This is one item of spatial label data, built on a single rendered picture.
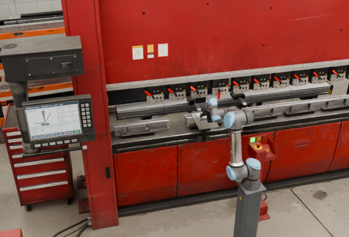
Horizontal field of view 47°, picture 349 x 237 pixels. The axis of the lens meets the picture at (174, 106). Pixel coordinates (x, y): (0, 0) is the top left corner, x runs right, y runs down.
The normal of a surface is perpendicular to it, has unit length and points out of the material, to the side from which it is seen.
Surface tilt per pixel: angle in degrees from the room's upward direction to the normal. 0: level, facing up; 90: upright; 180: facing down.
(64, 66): 90
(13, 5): 90
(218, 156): 90
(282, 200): 0
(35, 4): 90
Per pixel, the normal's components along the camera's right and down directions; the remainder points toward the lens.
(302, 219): 0.00, -0.87
